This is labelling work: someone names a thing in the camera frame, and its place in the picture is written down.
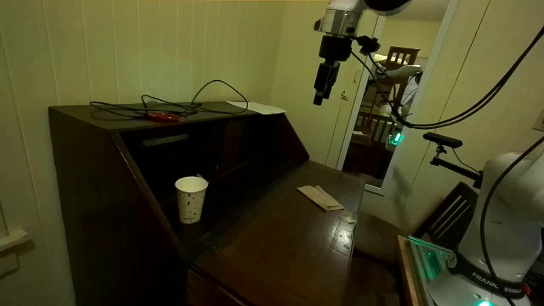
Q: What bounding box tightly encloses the black cable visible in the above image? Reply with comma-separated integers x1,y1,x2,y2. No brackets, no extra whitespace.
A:
89,79,249,120

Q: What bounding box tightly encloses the dark wooden secretary desk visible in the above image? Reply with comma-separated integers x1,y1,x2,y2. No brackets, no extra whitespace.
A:
48,101,366,306

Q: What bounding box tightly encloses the camera on mount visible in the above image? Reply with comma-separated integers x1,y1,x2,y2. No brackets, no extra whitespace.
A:
422,132,484,188

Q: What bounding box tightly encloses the dark wooden chair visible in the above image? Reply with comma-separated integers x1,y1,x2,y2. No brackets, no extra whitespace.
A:
413,181,479,252

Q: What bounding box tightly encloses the white framed mirror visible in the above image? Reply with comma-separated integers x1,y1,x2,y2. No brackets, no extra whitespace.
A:
337,0,460,197

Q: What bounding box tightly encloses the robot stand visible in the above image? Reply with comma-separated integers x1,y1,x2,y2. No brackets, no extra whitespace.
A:
397,235,544,306

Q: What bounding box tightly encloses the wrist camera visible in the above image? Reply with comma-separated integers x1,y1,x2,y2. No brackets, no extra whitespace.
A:
355,36,381,56

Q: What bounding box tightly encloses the red flat tool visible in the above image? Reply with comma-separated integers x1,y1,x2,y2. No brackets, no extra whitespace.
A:
147,111,181,123

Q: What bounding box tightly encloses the white paper sheet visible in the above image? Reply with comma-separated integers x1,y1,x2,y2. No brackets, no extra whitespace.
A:
225,100,287,116

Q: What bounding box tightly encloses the speckled white paper cup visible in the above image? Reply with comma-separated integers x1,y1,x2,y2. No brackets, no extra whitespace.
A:
175,176,209,224

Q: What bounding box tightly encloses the brown paper napkin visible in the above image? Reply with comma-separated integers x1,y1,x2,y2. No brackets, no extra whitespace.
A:
296,184,345,212

